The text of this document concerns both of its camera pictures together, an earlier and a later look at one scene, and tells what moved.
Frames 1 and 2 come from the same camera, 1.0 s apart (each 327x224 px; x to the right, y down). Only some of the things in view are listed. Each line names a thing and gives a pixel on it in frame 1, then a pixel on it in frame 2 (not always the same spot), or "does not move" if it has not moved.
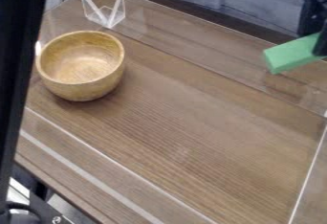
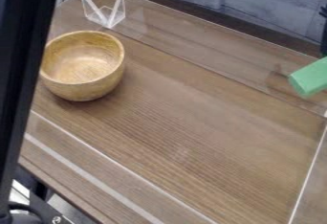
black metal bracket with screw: (46, 214) does not move
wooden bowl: (78, 64) does not move
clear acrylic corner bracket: (104, 15) does not move
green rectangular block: (291, 54) → (311, 78)
